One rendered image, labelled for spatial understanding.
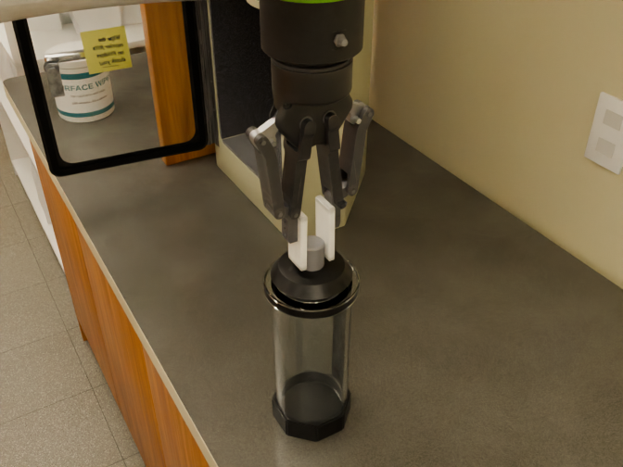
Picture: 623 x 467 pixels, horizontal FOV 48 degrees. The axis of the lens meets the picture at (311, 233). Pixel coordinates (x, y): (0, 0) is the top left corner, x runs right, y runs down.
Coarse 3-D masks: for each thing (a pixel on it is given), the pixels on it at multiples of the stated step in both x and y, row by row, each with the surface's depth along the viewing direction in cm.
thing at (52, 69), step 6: (48, 66) 117; (54, 66) 117; (48, 72) 117; (54, 72) 117; (48, 78) 118; (54, 78) 118; (60, 78) 119; (54, 84) 119; (60, 84) 119; (54, 90) 119; (60, 90) 120; (54, 96) 120
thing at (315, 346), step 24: (288, 336) 78; (312, 336) 77; (336, 336) 78; (288, 360) 80; (312, 360) 79; (336, 360) 81; (288, 384) 83; (312, 384) 82; (336, 384) 83; (288, 408) 85; (312, 408) 84; (336, 408) 86
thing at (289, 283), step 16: (320, 240) 75; (320, 256) 75; (336, 256) 78; (272, 272) 77; (288, 272) 76; (304, 272) 76; (320, 272) 76; (336, 272) 76; (288, 288) 75; (304, 288) 74; (320, 288) 74; (336, 288) 75
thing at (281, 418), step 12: (264, 288) 77; (288, 312) 75; (300, 312) 74; (312, 312) 74; (324, 312) 74; (336, 312) 75; (348, 396) 89; (276, 408) 88; (348, 408) 90; (276, 420) 90; (288, 420) 86; (336, 420) 87; (288, 432) 87; (300, 432) 87; (312, 432) 86; (324, 432) 87; (336, 432) 88
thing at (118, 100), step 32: (32, 32) 114; (64, 32) 116; (96, 32) 118; (128, 32) 120; (160, 32) 123; (64, 64) 119; (96, 64) 121; (128, 64) 123; (160, 64) 126; (64, 96) 122; (96, 96) 124; (128, 96) 127; (160, 96) 129; (64, 128) 125; (96, 128) 128; (128, 128) 130; (160, 128) 133; (192, 128) 135
